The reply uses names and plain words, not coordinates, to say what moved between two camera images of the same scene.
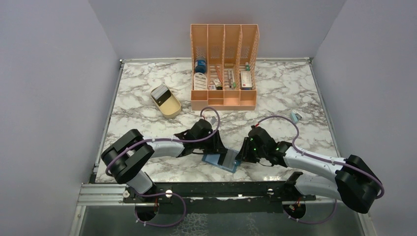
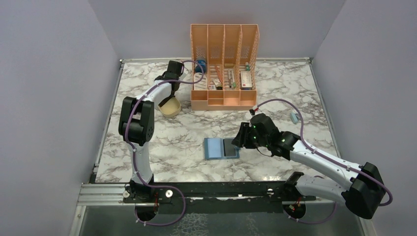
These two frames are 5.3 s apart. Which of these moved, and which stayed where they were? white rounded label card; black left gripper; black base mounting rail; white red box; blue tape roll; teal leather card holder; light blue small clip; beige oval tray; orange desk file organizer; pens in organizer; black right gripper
Moved: black right gripper; black left gripper; teal leather card holder
Stayed: white rounded label card; white red box; pens in organizer; orange desk file organizer; light blue small clip; blue tape roll; black base mounting rail; beige oval tray
